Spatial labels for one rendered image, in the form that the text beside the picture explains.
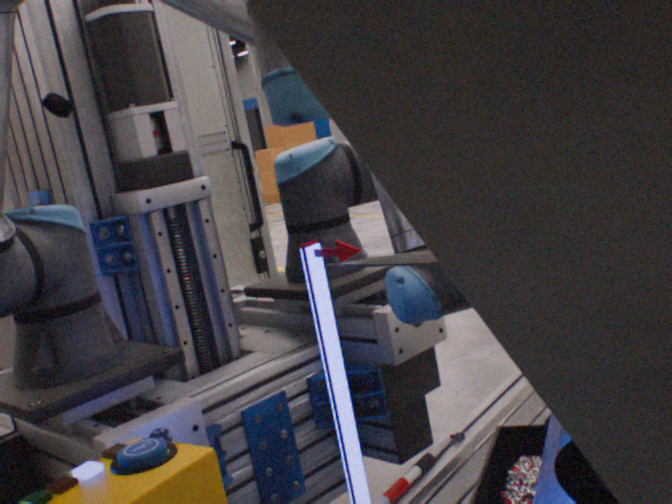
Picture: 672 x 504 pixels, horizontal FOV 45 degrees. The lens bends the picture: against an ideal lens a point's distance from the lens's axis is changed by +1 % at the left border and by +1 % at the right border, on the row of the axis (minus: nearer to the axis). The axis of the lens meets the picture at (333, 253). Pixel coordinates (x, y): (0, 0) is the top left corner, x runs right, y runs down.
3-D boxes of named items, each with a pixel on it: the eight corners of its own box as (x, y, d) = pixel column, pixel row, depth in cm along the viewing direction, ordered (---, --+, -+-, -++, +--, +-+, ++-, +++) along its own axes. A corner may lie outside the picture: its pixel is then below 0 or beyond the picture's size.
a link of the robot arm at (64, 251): (118, 285, 113) (95, 190, 110) (47, 314, 101) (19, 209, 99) (56, 290, 118) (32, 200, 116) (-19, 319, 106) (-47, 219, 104)
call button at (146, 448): (143, 479, 63) (138, 459, 63) (110, 473, 66) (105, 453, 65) (180, 456, 66) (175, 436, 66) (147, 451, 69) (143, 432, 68)
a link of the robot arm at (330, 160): (276, 222, 147) (261, 149, 144) (345, 207, 150) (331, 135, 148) (293, 228, 135) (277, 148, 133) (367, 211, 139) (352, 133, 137)
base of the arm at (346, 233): (269, 281, 145) (258, 228, 143) (329, 260, 155) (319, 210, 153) (325, 284, 134) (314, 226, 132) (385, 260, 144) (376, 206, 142)
